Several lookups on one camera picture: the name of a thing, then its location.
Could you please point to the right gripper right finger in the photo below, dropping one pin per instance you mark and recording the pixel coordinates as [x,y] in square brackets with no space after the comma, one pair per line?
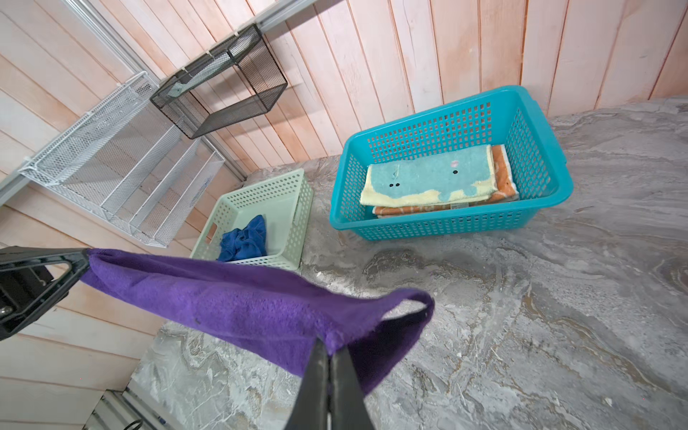
[347,406]

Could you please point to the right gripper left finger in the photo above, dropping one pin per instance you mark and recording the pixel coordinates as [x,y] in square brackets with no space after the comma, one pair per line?
[311,408]

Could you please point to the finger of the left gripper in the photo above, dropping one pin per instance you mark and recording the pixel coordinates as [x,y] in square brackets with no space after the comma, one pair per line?
[34,280]

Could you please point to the purple towel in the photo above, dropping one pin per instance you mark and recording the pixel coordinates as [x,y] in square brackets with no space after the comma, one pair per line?
[273,313]

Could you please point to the light green plastic basket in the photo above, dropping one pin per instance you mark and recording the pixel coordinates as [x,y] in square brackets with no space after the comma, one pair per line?
[284,202]

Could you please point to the yellow teal hippo towel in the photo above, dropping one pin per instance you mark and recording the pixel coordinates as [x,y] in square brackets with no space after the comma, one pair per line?
[458,177]

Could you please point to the orange bunny print towel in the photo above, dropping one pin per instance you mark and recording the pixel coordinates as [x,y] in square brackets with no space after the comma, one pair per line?
[506,191]

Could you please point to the teal plastic basket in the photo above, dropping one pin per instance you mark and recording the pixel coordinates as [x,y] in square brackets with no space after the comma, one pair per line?
[506,116]

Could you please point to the blue towel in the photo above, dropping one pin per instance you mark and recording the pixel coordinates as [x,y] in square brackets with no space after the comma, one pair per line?
[246,243]

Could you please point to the white wire mesh shelf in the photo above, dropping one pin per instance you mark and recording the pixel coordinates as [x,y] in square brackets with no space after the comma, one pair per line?
[127,164]

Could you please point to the aluminium mounting rail front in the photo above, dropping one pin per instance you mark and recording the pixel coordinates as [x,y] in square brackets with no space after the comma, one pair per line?
[125,410]

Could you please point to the black mesh wall basket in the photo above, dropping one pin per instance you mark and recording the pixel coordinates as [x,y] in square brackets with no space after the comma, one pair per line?
[234,81]

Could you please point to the aluminium frame bar back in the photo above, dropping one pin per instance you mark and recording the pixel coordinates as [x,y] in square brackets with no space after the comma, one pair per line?
[274,15]

